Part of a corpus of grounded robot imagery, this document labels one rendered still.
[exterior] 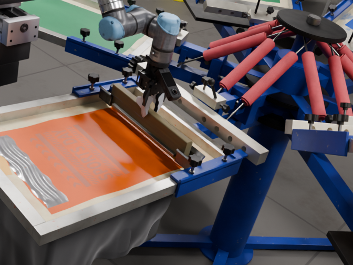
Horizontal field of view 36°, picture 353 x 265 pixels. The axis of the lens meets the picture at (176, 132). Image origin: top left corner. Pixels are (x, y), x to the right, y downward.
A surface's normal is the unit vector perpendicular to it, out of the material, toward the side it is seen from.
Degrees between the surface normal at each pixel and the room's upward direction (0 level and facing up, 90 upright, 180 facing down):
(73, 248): 91
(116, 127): 0
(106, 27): 90
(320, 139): 90
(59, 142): 0
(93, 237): 94
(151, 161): 0
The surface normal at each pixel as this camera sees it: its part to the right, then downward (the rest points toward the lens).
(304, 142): -0.95, -0.08
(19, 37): 0.76, 0.49
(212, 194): 0.24, -0.83
